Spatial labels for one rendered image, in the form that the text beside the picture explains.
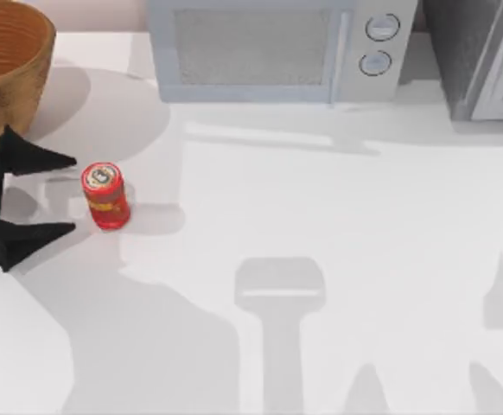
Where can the wooden basket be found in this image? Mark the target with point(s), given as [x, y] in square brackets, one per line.
[9, 73]

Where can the red can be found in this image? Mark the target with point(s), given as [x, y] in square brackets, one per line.
[106, 196]

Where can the microwave oven door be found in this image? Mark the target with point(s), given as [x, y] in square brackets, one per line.
[247, 47]

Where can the pale microwave oven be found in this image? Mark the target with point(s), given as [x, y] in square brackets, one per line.
[372, 86]

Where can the round microwave knob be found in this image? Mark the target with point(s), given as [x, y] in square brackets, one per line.
[382, 27]
[375, 63]

